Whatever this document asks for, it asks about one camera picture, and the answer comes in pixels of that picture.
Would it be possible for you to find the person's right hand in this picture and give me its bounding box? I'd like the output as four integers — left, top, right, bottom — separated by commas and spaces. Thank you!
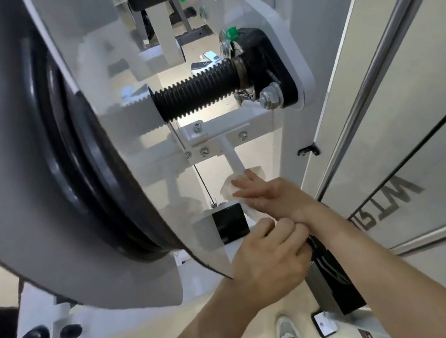
228, 159, 322, 237

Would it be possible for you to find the person's left hand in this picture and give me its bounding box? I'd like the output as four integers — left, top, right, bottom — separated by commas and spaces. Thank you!
222, 210, 322, 314

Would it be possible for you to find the white cleaning wipe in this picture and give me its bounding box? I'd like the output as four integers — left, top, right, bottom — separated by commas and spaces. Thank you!
217, 164, 277, 235

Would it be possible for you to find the white gym machine frame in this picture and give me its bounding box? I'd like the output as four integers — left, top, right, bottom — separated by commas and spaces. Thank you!
0, 0, 446, 338

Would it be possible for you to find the person's right forearm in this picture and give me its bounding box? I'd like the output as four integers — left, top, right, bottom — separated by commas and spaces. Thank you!
301, 180, 446, 338

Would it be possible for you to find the black weight stack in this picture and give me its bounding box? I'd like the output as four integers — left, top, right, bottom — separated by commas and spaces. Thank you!
298, 229, 369, 323

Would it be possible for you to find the black patterned smartphone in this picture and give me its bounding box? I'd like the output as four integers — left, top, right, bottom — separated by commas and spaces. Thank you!
189, 59, 213, 72

